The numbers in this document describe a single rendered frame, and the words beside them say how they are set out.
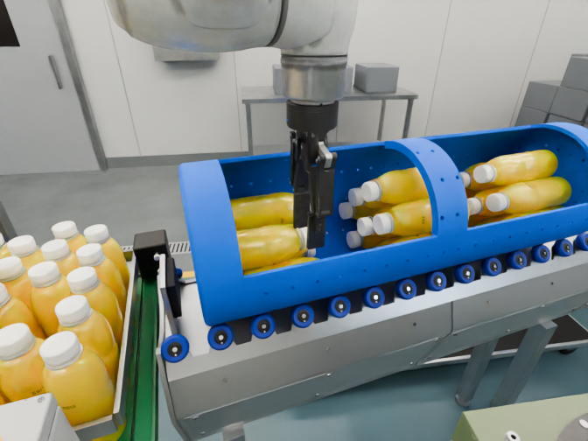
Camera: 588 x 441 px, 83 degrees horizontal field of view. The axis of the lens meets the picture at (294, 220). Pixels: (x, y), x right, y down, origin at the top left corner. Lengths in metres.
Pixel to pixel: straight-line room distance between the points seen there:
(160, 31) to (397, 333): 0.66
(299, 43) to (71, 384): 0.49
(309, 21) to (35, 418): 0.49
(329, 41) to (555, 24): 4.89
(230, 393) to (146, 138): 3.72
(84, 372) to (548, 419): 0.53
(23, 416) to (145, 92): 3.79
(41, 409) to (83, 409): 0.12
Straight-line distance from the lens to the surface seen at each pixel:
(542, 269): 1.00
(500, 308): 0.94
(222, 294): 0.51
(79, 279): 0.61
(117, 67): 4.12
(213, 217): 0.48
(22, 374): 0.57
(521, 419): 0.48
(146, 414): 0.66
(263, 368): 0.68
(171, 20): 0.37
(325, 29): 0.45
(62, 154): 4.52
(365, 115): 4.27
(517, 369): 1.47
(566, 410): 0.51
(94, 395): 0.55
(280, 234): 0.56
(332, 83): 0.47
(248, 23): 0.39
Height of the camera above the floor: 1.42
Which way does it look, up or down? 30 degrees down
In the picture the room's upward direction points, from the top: straight up
